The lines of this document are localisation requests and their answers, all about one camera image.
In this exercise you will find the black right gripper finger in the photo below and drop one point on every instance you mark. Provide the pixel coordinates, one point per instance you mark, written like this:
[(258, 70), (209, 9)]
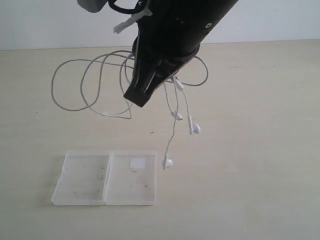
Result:
[(150, 74), (140, 49)]

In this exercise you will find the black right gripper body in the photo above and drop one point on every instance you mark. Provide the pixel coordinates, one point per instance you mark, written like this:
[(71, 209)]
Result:
[(171, 32)]

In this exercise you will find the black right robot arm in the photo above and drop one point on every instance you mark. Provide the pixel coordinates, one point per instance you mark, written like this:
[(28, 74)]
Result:
[(211, 12)]

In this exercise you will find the white paper label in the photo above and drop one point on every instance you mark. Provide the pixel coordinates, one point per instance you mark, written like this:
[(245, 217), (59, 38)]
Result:
[(137, 163)]

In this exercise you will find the clear plastic storage case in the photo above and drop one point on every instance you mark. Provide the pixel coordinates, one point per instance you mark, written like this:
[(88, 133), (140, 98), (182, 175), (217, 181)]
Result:
[(104, 177)]

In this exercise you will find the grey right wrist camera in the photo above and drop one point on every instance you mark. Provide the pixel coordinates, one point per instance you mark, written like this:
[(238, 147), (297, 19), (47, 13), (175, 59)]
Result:
[(92, 6)]

